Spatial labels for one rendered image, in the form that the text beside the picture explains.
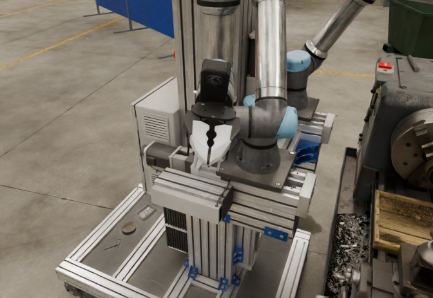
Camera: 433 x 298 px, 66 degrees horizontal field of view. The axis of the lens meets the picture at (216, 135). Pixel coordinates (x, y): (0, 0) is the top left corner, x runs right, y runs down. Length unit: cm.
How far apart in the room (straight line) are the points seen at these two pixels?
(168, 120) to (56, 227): 164
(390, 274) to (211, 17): 90
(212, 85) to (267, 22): 34
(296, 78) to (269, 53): 69
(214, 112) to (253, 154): 55
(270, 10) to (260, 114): 25
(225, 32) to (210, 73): 43
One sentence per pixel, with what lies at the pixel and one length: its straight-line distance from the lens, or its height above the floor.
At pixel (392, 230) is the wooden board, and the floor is 88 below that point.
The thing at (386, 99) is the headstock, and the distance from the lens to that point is 163.
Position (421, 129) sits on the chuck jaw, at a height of 119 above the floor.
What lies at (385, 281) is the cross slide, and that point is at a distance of 117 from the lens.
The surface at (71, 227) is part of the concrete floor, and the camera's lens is 274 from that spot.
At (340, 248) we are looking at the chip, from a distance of 174.
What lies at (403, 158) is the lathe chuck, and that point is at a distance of 158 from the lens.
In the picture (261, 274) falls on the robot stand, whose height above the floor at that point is 21.
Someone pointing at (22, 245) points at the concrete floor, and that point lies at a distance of 276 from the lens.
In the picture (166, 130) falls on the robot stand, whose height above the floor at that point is 114.
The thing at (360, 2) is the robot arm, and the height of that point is 161.
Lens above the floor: 184
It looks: 31 degrees down
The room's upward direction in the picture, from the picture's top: straight up
